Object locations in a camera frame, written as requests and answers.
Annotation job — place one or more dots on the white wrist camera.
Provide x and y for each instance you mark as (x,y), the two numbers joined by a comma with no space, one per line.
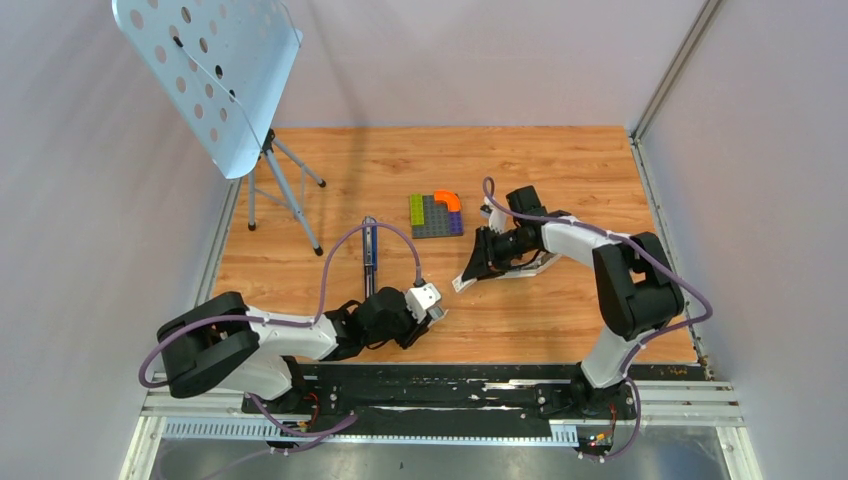
(424,303)
(496,219)

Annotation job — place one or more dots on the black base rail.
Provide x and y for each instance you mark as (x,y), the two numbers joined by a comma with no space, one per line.
(462,404)

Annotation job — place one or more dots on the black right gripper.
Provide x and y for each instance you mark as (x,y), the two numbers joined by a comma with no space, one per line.
(485,248)

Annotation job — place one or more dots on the green building brick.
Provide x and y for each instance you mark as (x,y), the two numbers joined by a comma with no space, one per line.
(416,210)

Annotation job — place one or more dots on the white staple box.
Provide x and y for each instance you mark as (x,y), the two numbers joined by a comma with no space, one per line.
(459,284)

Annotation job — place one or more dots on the blue black stapler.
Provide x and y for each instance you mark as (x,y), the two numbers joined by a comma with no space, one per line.
(370,255)

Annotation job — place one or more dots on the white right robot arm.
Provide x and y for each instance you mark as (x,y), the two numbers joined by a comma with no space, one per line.
(636,292)

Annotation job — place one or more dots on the light blue music stand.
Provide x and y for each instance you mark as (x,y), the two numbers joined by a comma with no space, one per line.
(224,66)

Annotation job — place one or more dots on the white stapler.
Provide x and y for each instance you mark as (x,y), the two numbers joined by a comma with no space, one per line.
(534,268)

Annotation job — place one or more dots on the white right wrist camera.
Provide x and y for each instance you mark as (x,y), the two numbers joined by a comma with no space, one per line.
(496,219)

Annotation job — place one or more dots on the blue building brick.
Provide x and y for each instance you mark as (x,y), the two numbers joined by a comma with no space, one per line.
(456,227)

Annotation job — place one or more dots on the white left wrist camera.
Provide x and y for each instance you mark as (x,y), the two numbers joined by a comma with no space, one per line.
(424,303)

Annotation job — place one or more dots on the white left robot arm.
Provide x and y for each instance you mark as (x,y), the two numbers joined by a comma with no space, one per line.
(225,343)

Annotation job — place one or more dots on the orange curved brick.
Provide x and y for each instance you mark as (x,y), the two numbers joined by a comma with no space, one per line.
(449,199)

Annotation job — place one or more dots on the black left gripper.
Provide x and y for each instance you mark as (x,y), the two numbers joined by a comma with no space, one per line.
(414,331)

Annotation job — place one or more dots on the grey building baseplate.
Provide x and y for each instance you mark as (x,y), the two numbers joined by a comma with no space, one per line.
(437,223)

